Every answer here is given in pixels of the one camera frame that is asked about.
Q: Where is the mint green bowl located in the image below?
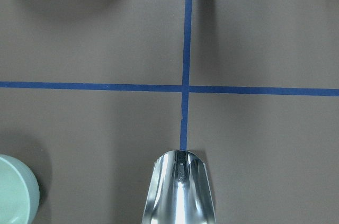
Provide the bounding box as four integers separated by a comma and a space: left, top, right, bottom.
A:
1, 155, 40, 223

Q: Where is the metal ice scoop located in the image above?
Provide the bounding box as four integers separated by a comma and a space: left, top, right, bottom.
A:
141, 150, 216, 223

